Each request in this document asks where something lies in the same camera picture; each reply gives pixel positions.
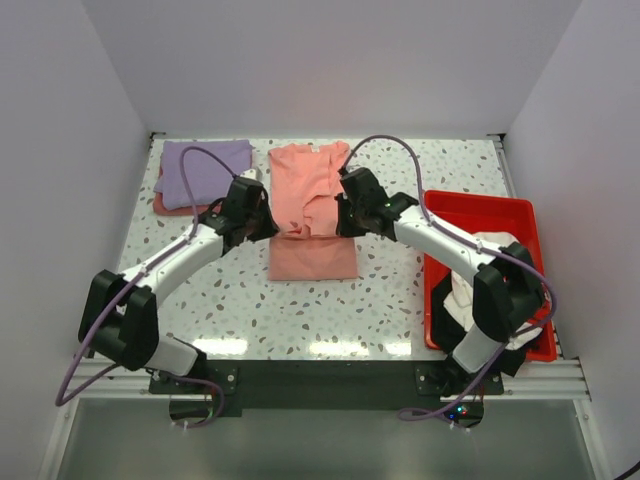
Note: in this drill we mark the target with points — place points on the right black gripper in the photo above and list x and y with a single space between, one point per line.
343 228

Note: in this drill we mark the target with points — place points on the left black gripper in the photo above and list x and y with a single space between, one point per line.
270 228

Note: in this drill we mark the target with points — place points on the salmon pink t shirt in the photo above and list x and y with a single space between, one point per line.
304 184

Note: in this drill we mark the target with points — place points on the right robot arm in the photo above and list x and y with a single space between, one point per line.
507 290

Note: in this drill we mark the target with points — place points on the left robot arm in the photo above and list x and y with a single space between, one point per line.
120 319

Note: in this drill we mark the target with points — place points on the folded purple t shirt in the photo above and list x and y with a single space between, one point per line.
235 154

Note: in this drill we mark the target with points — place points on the folded dark pink t shirt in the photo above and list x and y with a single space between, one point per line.
205 185

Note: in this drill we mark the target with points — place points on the white t shirt red print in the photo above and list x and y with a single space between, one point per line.
459 302

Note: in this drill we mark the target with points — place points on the red plastic bin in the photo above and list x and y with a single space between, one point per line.
477 213

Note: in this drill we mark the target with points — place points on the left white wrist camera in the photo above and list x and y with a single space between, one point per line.
253 174

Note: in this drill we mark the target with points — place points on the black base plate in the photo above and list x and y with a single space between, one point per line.
414 390

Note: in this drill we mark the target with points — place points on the aluminium table frame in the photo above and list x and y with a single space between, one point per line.
231 311

